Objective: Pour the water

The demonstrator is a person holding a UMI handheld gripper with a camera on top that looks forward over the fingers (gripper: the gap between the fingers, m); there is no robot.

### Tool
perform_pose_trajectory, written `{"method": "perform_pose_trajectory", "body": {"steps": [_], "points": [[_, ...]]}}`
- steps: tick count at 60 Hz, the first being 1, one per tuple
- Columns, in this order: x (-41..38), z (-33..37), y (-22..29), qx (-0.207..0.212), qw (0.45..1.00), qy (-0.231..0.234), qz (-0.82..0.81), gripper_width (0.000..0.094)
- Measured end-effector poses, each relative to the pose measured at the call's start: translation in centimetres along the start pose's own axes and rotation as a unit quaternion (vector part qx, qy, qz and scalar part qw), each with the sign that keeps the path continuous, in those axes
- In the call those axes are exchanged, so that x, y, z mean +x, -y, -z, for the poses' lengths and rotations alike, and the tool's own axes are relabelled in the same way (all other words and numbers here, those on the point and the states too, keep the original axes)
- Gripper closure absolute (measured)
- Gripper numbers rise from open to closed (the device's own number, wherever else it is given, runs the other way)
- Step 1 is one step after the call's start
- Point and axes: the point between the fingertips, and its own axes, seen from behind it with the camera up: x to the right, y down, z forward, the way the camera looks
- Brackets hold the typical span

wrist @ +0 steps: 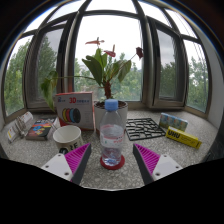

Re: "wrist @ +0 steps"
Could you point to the white and red filament box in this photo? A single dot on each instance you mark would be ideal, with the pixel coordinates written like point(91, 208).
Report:
point(75, 111)

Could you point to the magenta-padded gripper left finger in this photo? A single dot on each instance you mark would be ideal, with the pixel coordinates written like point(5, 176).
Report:
point(58, 165)

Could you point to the light blue tissue pack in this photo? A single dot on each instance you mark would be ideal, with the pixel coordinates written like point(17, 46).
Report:
point(173, 121)

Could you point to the potted plant with red flowers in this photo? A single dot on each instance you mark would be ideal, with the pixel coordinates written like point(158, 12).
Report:
point(103, 70)

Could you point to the brown framed bay window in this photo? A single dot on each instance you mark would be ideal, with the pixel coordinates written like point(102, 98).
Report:
point(150, 66)

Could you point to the clear blue-capped water bottle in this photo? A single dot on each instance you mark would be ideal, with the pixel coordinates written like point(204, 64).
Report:
point(111, 136)

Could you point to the black lattice trivet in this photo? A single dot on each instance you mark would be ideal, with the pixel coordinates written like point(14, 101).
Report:
point(145, 129)

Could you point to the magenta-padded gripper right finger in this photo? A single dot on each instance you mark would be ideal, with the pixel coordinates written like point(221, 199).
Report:
point(165, 165)

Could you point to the yellow glue box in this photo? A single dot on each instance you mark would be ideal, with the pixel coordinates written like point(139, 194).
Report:
point(183, 137)

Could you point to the flat round red coaster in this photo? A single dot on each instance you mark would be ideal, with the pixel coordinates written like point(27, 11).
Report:
point(112, 166)

